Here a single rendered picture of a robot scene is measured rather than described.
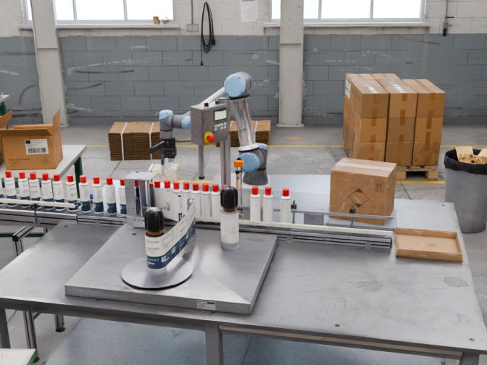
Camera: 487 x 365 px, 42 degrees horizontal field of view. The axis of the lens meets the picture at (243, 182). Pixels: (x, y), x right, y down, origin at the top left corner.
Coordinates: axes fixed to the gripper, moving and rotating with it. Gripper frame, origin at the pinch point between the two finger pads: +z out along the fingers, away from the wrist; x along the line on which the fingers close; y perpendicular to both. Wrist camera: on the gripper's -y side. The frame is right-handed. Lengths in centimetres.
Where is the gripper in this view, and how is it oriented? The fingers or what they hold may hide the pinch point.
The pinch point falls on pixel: (164, 170)
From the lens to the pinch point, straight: 376.4
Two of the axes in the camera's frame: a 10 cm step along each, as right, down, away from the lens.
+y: 10.0, 0.2, -0.2
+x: 0.3, -3.3, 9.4
